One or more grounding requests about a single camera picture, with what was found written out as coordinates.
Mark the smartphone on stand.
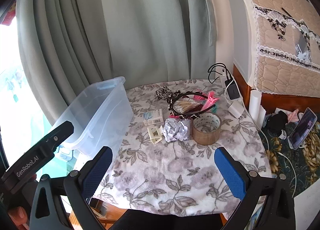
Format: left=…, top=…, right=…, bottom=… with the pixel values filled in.
left=288, top=107, right=318, bottom=150

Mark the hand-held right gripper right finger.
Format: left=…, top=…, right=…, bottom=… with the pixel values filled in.
left=214, top=146, right=297, bottom=230

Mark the cream hair claw clip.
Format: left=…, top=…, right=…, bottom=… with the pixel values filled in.
left=147, top=125, right=164, bottom=145

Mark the white paper roll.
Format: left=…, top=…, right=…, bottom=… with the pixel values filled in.
left=248, top=89, right=266, bottom=131

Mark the floral blanket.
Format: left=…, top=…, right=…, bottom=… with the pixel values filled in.
left=92, top=79, right=273, bottom=221

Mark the black charger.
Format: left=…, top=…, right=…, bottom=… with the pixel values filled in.
left=224, top=77, right=242, bottom=101

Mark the black cable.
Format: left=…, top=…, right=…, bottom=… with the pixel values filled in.
left=207, top=63, right=234, bottom=84

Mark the black flower headband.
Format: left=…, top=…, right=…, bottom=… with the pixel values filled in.
left=167, top=90, right=218, bottom=121

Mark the small white blue box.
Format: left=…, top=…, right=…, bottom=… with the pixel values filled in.
left=143, top=110, right=163, bottom=126

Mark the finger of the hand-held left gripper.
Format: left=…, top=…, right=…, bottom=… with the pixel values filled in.
left=37, top=121, right=75, bottom=151

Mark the clear plastic storage box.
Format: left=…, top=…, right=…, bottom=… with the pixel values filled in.
left=51, top=76, right=134, bottom=158

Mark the white appliance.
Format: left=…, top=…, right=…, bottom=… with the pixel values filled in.
left=220, top=0, right=257, bottom=86

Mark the paper ball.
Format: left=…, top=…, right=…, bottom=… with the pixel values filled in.
left=162, top=118, right=192, bottom=143

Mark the beige quilted lace cover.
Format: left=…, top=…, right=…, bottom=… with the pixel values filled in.
left=231, top=0, right=320, bottom=94

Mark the dark floral bedspread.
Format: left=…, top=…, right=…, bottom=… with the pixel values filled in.
left=257, top=120, right=320, bottom=198

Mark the white charger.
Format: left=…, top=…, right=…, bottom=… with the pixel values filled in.
left=228, top=101, right=244, bottom=120

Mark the pink hair clip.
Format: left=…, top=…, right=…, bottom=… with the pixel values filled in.
left=193, top=91, right=221, bottom=111

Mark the leopard print scrunchie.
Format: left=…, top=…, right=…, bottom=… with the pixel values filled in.
left=153, top=85, right=173, bottom=101

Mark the wooden stool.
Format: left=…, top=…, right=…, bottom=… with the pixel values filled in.
left=67, top=199, right=131, bottom=230

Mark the white cable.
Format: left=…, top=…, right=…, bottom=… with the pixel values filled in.
left=239, top=115, right=298, bottom=192

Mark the black cloth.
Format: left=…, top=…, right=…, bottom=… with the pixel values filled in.
left=264, top=110, right=290, bottom=134

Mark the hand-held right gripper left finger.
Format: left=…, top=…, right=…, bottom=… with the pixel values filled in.
left=29, top=146, right=113, bottom=230

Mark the person's left hand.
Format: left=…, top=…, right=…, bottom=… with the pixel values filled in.
left=7, top=206, right=30, bottom=230

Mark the grey-green curtain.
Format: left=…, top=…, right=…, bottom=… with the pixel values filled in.
left=15, top=0, right=218, bottom=104

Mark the wooden cabinet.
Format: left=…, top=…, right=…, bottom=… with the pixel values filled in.
left=233, top=64, right=320, bottom=117

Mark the bag of cotton swabs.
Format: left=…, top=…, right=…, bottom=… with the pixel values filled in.
left=174, top=97, right=201, bottom=116

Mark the brown packing tape roll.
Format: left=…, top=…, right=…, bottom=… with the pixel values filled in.
left=191, top=112, right=222, bottom=145

